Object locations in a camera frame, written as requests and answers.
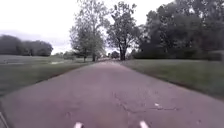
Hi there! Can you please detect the grass field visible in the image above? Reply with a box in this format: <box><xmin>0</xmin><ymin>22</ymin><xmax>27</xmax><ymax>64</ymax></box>
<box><xmin>0</xmin><ymin>54</ymin><xmax>98</xmax><ymax>98</ymax></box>

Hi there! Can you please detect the dark broad tree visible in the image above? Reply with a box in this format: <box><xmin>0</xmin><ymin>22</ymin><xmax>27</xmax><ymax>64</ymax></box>
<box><xmin>105</xmin><ymin>1</ymin><xmax>142</xmax><ymax>62</ymax></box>

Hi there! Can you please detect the grass verge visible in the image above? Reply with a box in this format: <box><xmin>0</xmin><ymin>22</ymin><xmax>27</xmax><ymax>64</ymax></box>
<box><xmin>119</xmin><ymin>58</ymin><xmax>224</xmax><ymax>100</ymax></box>

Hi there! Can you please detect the robot's own part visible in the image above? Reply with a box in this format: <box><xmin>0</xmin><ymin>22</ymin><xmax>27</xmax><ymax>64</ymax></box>
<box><xmin>139</xmin><ymin>120</ymin><xmax>150</xmax><ymax>128</ymax></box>
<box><xmin>73</xmin><ymin>121</ymin><xmax>84</xmax><ymax>128</ymax></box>

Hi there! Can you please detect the distant row of trees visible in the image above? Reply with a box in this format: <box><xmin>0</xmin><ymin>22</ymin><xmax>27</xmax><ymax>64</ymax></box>
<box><xmin>0</xmin><ymin>34</ymin><xmax>54</xmax><ymax>57</ymax></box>

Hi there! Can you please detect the tall leafy tree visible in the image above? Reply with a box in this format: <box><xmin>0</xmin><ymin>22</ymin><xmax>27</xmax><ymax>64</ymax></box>
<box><xmin>69</xmin><ymin>0</ymin><xmax>111</xmax><ymax>63</ymax></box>

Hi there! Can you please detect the dense wood of trees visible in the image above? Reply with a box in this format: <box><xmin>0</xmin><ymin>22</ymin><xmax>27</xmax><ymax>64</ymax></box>
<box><xmin>131</xmin><ymin>0</ymin><xmax>224</xmax><ymax>62</ymax></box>

